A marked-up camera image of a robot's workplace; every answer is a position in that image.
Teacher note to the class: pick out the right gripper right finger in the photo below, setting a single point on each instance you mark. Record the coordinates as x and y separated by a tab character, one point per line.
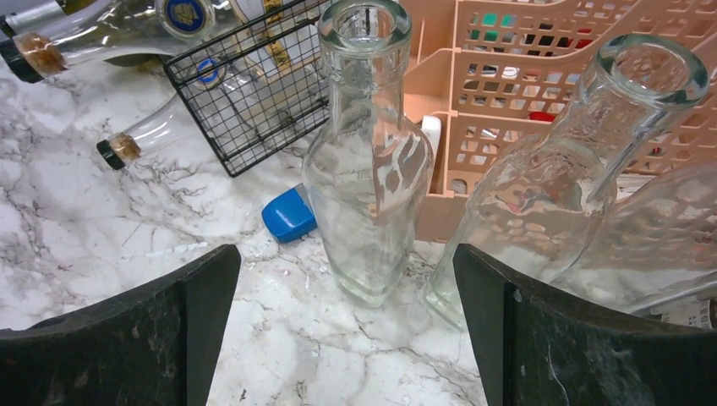
538	345

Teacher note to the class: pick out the red object in organizer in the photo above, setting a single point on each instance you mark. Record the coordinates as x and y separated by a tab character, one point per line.
542	117

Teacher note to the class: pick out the clear square glass bottle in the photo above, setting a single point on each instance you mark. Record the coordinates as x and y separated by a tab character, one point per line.
657	245

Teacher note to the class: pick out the black wire wine rack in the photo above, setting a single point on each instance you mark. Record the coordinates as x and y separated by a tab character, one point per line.
236	149

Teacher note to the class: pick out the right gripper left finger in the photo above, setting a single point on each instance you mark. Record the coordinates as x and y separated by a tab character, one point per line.
156	344

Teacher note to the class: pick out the green wine bottle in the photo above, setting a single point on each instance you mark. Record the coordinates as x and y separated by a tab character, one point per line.
40	15
699	313

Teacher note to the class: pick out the peach plastic file organizer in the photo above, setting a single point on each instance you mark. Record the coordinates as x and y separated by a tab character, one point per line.
484	91

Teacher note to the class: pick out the teal object in organizer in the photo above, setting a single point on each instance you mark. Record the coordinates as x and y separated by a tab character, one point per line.
491	27

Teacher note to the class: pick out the white tape dispenser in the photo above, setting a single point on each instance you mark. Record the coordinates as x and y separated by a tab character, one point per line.
432	128

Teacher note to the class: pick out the blue stamp block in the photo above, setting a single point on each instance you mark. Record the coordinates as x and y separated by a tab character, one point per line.
289	216

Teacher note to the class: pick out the clear bottle with cork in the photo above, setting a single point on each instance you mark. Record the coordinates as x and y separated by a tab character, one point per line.
109	29

